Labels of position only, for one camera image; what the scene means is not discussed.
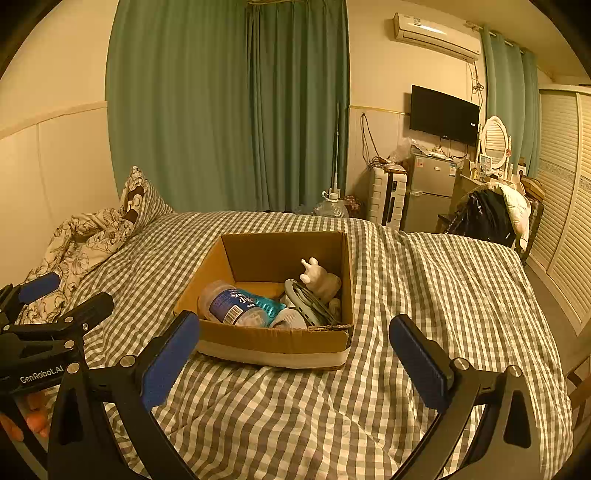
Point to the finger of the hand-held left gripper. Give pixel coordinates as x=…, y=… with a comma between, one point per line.
x=41, y=286
x=87, y=309

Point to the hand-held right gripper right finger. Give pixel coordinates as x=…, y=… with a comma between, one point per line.
x=419, y=364

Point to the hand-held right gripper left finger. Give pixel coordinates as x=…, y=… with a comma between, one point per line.
x=170, y=362

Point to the blue label plastic bottle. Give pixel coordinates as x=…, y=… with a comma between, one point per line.
x=235, y=304

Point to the cardboard box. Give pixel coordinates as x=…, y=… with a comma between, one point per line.
x=272, y=341

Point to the white plush toy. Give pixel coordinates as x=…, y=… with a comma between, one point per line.
x=288, y=319

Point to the white rabbit figurine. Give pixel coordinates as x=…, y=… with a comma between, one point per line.
x=318, y=281

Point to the person's left hand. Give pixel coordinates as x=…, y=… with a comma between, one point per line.
x=37, y=417

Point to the floral quilt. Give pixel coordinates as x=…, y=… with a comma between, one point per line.
x=78, y=249

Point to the floral pillow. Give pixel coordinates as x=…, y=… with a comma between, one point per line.
x=141, y=198

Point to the black jacket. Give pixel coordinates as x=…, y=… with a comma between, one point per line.
x=485, y=217

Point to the white suitcase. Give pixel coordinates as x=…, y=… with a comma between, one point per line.
x=385, y=198

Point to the silver fridge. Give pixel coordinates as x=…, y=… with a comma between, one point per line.
x=427, y=194

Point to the clear water jug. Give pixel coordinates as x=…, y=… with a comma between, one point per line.
x=332, y=207

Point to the white padded jacket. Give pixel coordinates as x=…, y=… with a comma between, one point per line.
x=517, y=207

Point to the vanity desk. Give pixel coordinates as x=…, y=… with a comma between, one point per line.
x=466, y=180

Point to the louvered wardrobe doors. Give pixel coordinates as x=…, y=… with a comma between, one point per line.
x=561, y=207

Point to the clear plastic bag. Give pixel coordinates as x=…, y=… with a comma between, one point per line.
x=400, y=152

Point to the thin white pole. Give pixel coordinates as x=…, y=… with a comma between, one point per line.
x=337, y=147

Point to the oval white mirror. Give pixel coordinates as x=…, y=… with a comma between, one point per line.
x=495, y=141

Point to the wide green curtain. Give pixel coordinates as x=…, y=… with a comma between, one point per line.
x=221, y=110

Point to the narrow green curtain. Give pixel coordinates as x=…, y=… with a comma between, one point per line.
x=508, y=101

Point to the white air conditioner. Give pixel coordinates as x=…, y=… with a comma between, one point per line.
x=436, y=37

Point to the black wall television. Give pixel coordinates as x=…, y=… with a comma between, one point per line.
x=443, y=115

